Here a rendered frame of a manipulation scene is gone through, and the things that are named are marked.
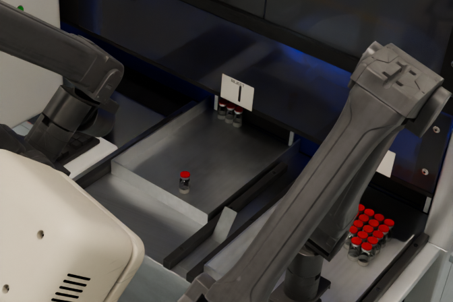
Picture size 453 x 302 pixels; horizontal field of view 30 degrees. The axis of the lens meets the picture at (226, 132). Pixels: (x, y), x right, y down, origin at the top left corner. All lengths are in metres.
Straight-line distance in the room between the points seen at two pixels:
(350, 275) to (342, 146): 0.74
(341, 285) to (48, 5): 0.93
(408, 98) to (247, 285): 0.28
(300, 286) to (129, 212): 0.47
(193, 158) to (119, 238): 0.88
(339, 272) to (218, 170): 0.37
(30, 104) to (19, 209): 1.12
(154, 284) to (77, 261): 1.47
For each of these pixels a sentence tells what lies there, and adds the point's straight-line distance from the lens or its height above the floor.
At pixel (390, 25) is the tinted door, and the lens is 1.58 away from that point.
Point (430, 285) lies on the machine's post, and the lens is 1.82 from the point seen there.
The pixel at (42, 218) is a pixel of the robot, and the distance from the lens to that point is 0.97.
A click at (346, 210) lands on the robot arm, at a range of 1.22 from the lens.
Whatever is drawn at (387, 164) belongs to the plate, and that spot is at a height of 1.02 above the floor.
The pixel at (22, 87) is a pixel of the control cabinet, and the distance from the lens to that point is 2.05.
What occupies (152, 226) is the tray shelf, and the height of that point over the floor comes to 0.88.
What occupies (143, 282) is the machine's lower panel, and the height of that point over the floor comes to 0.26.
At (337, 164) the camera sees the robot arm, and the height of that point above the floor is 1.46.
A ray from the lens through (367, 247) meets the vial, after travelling 1.64.
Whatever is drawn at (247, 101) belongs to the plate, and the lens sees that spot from 1.83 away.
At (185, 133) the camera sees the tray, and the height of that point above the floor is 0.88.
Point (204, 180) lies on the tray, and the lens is 1.81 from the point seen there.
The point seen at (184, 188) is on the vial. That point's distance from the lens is 1.76.
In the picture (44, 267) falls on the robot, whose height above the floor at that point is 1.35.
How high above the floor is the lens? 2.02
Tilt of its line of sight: 36 degrees down
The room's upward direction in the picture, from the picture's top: 5 degrees clockwise
